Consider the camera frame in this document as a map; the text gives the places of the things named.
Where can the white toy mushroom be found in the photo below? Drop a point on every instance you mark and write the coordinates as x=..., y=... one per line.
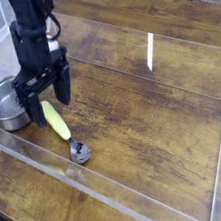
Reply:
x=53, y=45

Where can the small steel pot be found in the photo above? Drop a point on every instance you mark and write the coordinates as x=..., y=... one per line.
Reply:
x=12, y=116

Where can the green handled metal spoon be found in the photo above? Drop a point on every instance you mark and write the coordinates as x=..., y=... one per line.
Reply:
x=80, y=152

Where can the clear acrylic enclosure wall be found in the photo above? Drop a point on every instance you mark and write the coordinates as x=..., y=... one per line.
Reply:
x=149, y=108

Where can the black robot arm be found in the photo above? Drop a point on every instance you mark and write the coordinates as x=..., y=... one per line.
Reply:
x=33, y=28

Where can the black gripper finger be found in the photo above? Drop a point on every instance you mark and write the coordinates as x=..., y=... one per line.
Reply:
x=62, y=84
x=34, y=110

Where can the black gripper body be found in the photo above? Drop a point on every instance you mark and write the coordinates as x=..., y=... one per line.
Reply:
x=38, y=64

